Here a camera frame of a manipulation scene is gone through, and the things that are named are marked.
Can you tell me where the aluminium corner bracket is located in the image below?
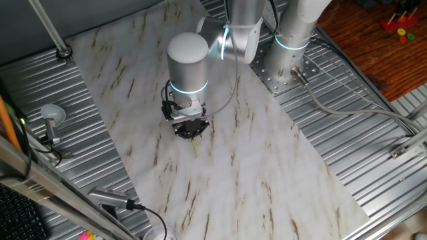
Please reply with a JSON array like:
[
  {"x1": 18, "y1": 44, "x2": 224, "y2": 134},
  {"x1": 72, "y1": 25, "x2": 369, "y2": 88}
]
[{"x1": 389, "y1": 143, "x2": 410, "y2": 159}]

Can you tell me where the red ring stacking toy base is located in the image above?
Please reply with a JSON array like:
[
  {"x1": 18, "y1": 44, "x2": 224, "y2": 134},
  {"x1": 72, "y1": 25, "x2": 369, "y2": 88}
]
[{"x1": 380, "y1": 13, "x2": 418, "y2": 32}]

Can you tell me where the yellow sponge brush green handle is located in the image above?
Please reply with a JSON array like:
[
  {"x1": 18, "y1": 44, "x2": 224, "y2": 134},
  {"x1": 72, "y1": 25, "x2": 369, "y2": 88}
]
[{"x1": 190, "y1": 137, "x2": 200, "y2": 159}]

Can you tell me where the black camera cable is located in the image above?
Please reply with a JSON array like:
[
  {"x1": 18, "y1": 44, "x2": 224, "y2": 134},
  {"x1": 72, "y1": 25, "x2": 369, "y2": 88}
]
[{"x1": 125, "y1": 199, "x2": 168, "y2": 234}]

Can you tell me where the silver depth camera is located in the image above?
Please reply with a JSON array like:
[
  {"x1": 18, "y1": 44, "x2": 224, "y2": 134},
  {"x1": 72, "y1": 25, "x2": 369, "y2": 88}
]
[{"x1": 87, "y1": 186, "x2": 131, "y2": 210}]

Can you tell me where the aluminium frame rail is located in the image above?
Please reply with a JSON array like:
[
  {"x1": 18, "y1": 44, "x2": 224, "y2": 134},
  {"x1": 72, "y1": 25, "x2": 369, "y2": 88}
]
[
  {"x1": 405, "y1": 101, "x2": 427, "y2": 121},
  {"x1": 400, "y1": 128, "x2": 427, "y2": 151}
]

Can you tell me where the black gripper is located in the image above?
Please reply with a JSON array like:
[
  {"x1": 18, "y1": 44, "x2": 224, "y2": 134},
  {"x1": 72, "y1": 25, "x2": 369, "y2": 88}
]
[{"x1": 171, "y1": 119, "x2": 211, "y2": 140}]

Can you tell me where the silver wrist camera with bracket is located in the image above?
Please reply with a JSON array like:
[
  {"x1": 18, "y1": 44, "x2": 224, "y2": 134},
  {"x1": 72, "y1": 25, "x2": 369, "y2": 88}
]
[{"x1": 161, "y1": 99, "x2": 207, "y2": 121}]

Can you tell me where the clear plastic cup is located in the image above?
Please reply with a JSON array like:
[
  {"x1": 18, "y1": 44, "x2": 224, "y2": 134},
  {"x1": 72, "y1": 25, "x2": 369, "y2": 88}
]
[{"x1": 142, "y1": 225, "x2": 177, "y2": 240}]

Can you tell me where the white marble pattern mat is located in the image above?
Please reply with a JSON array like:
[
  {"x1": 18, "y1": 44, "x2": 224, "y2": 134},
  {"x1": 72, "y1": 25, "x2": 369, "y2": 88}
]
[{"x1": 65, "y1": 0, "x2": 370, "y2": 240}]

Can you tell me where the white power strip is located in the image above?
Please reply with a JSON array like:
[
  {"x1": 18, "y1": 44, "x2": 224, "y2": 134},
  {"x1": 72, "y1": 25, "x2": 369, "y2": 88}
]
[{"x1": 262, "y1": 3, "x2": 280, "y2": 33}]

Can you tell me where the aluminium pole with foot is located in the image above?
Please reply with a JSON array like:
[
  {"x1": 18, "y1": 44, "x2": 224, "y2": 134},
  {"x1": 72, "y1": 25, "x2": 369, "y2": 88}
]
[{"x1": 28, "y1": 0, "x2": 73, "y2": 64}]

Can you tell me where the thick grey cable with connector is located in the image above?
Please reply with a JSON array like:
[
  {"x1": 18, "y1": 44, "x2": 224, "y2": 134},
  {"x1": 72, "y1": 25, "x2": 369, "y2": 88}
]
[{"x1": 290, "y1": 66, "x2": 424, "y2": 133}]

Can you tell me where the orange stick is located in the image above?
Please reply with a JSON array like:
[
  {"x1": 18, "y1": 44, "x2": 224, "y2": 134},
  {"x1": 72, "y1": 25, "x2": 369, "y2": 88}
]
[{"x1": 0, "y1": 95, "x2": 21, "y2": 153}]

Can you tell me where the black loose cable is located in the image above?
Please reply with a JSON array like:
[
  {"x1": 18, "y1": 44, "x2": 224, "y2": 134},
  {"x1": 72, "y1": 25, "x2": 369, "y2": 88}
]
[{"x1": 0, "y1": 116, "x2": 34, "y2": 183}]

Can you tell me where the black keyboard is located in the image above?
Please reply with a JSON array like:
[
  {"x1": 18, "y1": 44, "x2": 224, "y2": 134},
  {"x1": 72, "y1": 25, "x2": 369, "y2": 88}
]
[{"x1": 0, "y1": 185, "x2": 49, "y2": 240}]

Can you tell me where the aluminium frame beam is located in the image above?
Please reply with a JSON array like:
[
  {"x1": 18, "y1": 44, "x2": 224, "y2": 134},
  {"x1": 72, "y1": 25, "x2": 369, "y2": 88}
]
[{"x1": 0, "y1": 135, "x2": 139, "y2": 240}]

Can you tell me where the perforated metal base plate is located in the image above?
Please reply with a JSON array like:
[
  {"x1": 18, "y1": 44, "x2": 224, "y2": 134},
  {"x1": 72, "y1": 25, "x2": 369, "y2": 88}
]
[{"x1": 248, "y1": 43, "x2": 321, "y2": 96}]

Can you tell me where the thin robot wrist cable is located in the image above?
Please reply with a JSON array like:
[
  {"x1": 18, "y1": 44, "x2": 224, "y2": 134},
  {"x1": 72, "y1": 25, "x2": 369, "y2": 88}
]
[{"x1": 203, "y1": 0, "x2": 240, "y2": 118}]

